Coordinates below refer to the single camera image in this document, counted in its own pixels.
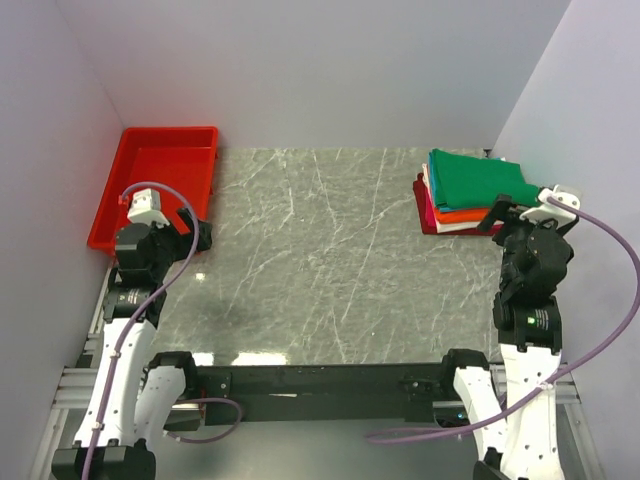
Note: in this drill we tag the red plastic bin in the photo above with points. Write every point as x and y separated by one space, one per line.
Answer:
182 158

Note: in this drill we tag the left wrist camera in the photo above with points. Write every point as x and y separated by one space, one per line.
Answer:
144 207

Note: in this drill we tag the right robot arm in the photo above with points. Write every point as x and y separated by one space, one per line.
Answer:
517 438

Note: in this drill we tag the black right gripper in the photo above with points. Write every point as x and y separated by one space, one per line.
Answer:
511 220

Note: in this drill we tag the dark red folded shirt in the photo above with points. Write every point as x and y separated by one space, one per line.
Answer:
420 194

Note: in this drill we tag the green t shirt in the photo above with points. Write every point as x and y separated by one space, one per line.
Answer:
471 182

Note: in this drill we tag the teal folded shirt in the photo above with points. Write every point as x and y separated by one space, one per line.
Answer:
437 191

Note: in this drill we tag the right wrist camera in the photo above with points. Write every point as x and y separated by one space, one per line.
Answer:
552 202

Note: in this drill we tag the aluminium rail frame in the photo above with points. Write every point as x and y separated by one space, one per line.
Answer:
75 386

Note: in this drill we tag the orange folded shirt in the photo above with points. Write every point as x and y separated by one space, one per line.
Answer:
475 215

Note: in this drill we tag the white folded shirt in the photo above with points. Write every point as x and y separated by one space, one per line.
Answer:
426 179

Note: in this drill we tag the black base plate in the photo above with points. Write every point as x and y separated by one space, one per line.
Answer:
413 393

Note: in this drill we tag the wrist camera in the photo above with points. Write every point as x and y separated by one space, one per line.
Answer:
144 207
552 202

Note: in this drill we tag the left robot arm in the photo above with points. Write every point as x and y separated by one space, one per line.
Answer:
131 399

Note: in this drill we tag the magenta folded shirt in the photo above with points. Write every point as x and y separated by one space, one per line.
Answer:
445 228

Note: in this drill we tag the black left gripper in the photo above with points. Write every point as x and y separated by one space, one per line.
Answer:
178 236

